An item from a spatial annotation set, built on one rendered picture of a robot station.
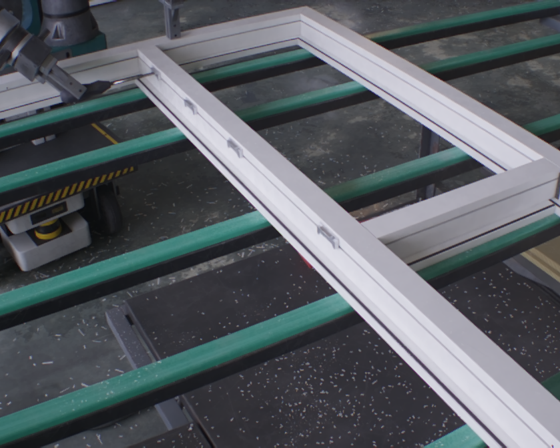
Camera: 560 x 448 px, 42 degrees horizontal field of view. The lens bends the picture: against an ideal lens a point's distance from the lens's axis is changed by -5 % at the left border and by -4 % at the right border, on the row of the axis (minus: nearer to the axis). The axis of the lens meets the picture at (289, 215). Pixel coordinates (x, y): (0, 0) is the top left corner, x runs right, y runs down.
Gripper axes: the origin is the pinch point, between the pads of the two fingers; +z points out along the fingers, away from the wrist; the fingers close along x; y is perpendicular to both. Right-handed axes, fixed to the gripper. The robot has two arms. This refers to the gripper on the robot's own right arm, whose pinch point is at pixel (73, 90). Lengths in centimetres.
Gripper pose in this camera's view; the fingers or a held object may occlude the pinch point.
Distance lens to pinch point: 158.6
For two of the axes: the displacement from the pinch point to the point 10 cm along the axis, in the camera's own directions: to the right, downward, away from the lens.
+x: -4.0, 0.6, 9.1
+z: 7.5, 5.9, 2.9
